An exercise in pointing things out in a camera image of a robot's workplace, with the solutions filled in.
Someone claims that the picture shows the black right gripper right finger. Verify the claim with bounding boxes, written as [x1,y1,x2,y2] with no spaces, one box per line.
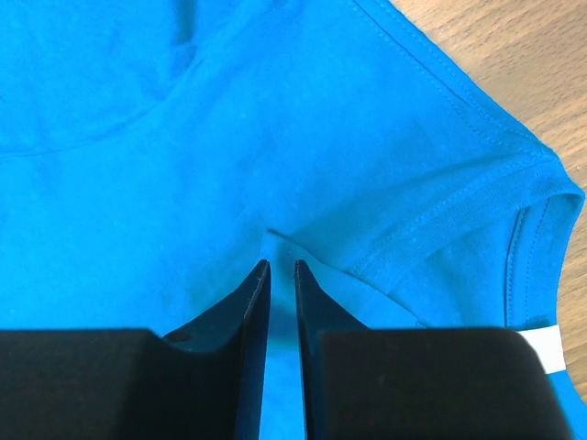
[294,260,571,439]

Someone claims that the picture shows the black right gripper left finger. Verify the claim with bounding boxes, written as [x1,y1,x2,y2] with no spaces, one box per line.
[1,260,271,439]

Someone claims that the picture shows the blue t shirt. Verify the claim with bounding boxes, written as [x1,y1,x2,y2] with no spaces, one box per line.
[1,1,584,439]

